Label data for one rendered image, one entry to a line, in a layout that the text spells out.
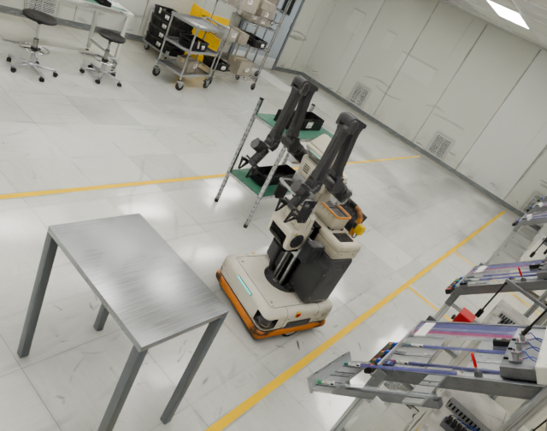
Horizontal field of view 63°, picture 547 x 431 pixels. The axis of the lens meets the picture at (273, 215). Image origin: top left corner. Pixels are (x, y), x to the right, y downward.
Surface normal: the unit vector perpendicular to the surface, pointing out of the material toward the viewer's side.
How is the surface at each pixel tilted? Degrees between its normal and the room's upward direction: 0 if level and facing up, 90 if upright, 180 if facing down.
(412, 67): 90
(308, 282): 90
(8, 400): 0
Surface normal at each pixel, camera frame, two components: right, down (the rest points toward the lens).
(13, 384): 0.42, -0.79
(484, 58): -0.58, 0.14
